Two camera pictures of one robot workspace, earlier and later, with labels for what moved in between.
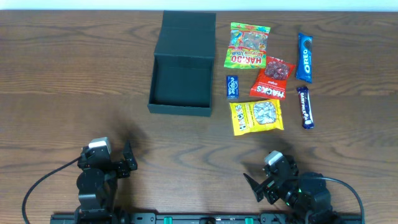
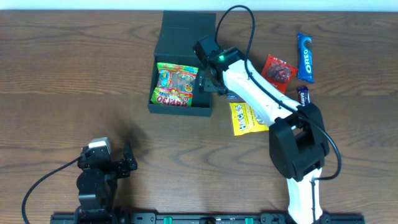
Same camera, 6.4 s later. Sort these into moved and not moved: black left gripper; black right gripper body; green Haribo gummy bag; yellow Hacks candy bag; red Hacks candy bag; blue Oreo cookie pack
Moved: black right gripper body; green Haribo gummy bag
Not moved: red Hacks candy bag; blue Oreo cookie pack; yellow Hacks candy bag; black left gripper
